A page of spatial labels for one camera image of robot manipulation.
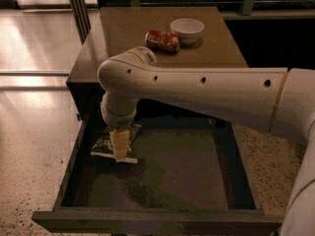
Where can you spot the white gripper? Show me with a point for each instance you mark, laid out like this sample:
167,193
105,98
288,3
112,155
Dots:
117,117

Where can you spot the red crushed soda can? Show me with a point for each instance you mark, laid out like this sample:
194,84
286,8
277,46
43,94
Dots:
163,41

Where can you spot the green jalapeno chip bag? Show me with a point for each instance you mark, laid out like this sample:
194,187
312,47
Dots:
103,146

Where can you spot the open top drawer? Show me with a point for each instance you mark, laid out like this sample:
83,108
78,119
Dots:
189,180

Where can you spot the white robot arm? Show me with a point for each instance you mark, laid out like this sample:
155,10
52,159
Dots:
275,100

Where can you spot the white bowl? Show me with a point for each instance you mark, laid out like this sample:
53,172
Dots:
188,30

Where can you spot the brown cabinet counter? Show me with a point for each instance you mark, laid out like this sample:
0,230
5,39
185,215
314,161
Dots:
118,29

